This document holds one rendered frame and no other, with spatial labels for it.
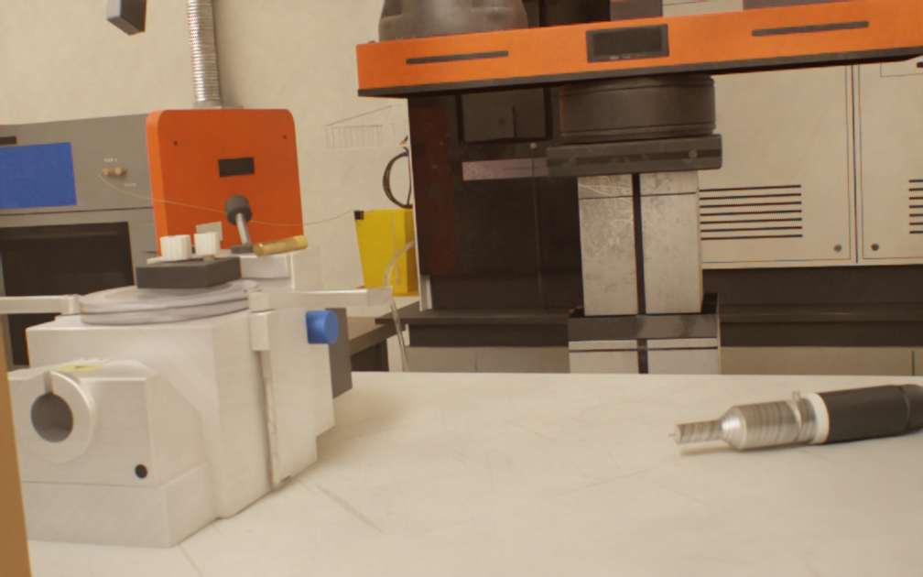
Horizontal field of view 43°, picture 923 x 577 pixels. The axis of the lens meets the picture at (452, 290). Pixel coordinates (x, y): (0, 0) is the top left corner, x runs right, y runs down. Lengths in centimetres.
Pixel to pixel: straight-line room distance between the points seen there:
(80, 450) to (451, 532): 16
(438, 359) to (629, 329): 109
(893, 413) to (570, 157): 56
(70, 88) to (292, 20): 83
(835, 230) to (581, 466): 152
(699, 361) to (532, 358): 102
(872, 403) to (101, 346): 38
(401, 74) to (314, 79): 246
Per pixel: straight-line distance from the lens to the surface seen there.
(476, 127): 221
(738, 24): 111
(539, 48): 112
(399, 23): 117
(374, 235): 231
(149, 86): 390
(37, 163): 193
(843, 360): 205
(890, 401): 64
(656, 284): 115
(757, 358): 206
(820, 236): 209
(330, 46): 359
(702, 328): 114
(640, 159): 111
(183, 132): 184
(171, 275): 61
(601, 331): 114
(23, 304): 65
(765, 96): 209
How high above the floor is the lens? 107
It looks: 7 degrees down
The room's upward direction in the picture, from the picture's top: 4 degrees counter-clockwise
